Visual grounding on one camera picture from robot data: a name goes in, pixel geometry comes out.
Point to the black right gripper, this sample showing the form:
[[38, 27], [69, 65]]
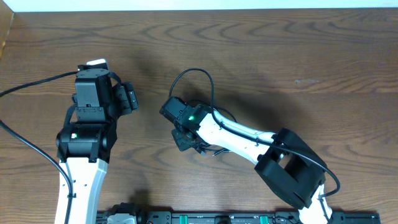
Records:
[[182, 144]]

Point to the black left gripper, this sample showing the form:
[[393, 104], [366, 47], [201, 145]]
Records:
[[129, 99]]

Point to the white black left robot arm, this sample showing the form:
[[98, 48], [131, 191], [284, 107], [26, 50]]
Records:
[[86, 139]]

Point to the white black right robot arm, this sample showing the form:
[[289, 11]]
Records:
[[288, 166]]

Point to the brown cardboard side panel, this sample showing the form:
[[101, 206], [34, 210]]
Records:
[[6, 18]]

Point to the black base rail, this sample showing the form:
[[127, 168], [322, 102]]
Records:
[[131, 213]]

